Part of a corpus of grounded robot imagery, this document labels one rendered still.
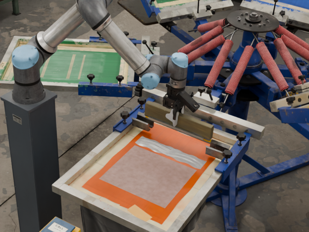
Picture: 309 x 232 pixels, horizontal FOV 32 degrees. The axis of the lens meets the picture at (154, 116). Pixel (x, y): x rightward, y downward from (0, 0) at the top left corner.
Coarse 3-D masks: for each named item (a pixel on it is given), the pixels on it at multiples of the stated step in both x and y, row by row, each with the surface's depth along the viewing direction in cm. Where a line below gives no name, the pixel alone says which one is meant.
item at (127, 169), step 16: (160, 128) 278; (128, 144) 266; (176, 144) 268; (112, 160) 255; (128, 160) 256; (144, 160) 256; (160, 160) 257; (96, 176) 245; (112, 176) 246; (128, 176) 246; (144, 176) 247; (96, 192) 236; (112, 192) 237; (128, 192) 237
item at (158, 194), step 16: (192, 144) 269; (208, 144) 269; (176, 160) 258; (208, 160) 259; (160, 176) 247; (176, 176) 248; (192, 176) 248; (144, 192) 238; (160, 192) 238; (176, 192) 239; (128, 208) 229; (144, 208) 230; (160, 208) 230
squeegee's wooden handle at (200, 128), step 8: (152, 104) 261; (152, 112) 263; (160, 112) 260; (168, 112) 258; (168, 120) 260; (184, 120) 255; (192, 120) 253; (184, 128) 257; (192, 128) 255; (200, 128) 252; (208, 128) 250; (208, 136) 252
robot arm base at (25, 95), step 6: (18, 84) 244; (24, 84) 243; (30, 84) 243; (36, 84) 245; (42, 84) 252; (12, 90) 251; (18, 90) 245; (24, 90) 244; (30, 90) 244; (36, 90) 246; (42, 90) 249; (12, 96) 249; (18, 96) 245; (24, 96) 245; (30, 96) 246; (36, 96) 246; (42, 96) 249; (18, 102) 247; (24, 102) 246; (30, 102) 246; (36, 102) 248
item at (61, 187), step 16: (144, 112) 284; (128, 128) 273; (112, 144) 263; (80, 160) 248; (96, 160) 254; (64, 176) 239; (64, 192) 232; (80, 192) 231; (208, 192) 236; (96, 208) 225; (112, 208) 224; (192, 208) 226; (128, 224) 219; (144, 224) 217; (176, 224) 218
